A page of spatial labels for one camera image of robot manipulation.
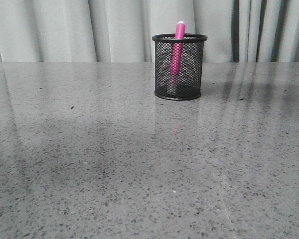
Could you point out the black mesh pen bin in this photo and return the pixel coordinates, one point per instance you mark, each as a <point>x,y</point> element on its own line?
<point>189,79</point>

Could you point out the pink highlighter pen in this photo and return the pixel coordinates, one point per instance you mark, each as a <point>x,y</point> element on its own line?
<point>176,55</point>

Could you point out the grey curtain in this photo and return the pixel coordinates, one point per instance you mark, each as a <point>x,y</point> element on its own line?
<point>121,30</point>

